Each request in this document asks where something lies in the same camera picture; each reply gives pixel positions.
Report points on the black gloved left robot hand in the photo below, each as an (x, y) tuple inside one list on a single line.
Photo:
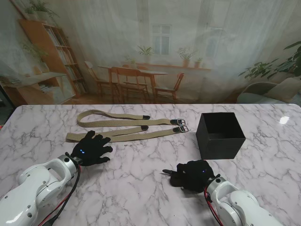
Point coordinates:
[(90, 148)]

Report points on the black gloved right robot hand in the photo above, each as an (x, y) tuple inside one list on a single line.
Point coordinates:
[(195, 175)]

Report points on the black square storage box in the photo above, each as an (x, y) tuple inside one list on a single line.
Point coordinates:
[(221, 146)]

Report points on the beige woven belt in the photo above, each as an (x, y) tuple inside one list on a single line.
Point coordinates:
[(145, 136)]

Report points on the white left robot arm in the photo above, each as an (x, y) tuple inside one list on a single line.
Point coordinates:
[(33, 190)]

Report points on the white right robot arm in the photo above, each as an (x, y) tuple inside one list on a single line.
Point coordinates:
[(237, 204)]

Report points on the beige woven belt looped end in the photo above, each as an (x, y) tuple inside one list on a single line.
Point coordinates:
[(141, 123)]

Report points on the printed room scene backdrop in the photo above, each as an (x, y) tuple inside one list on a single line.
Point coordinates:
[(150, 35)]

